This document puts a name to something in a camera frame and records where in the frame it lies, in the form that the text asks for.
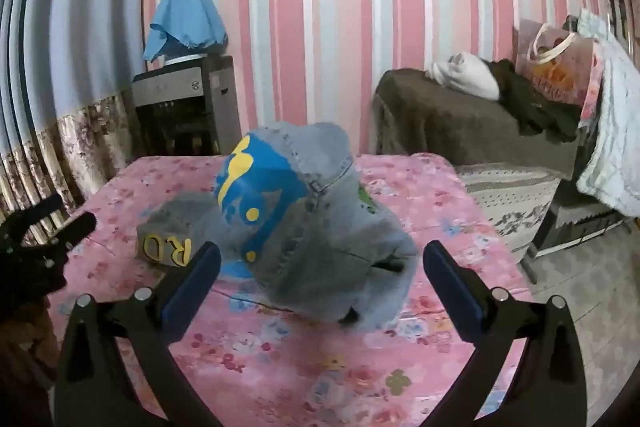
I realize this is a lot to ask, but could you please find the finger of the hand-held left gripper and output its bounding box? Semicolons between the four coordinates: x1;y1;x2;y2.
20;212;97;266
0;195;66;241

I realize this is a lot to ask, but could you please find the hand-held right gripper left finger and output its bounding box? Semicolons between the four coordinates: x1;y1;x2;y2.
52;241;222;427

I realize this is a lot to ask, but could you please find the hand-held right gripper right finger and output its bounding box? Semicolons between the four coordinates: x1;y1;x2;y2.
423;240;587;427

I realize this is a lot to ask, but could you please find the blue denim jacket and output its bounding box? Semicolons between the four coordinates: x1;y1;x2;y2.
136;122;420;333

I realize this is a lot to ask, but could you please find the person's left forearm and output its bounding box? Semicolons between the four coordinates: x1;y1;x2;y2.
0;299;57;427

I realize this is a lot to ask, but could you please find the pink floral bed sheet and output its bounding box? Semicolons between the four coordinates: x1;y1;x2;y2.
42;153;534;427

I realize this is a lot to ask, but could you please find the dark low cabinet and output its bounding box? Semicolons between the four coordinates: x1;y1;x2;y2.
534;184;627;259

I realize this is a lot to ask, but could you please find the striped curtain with floral hem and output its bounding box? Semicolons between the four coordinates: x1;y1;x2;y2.
0;0;151;233

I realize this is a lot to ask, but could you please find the grey water dispenser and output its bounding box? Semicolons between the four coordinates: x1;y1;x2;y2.
131;54;237;158

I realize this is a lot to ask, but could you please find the dark green garment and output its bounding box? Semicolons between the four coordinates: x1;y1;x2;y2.
487;59;582;144

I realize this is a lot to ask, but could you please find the white folded garment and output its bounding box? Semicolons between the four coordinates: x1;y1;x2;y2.
426;51;501;102

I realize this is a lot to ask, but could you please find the white quilted blanket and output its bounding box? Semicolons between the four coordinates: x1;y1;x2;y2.
574;8;640;219

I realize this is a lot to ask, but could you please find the light blue cloth cover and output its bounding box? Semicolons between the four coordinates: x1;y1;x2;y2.
143;0;229;62

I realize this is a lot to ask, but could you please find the pink gift bag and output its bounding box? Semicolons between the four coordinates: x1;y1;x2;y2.
515;19;602;108

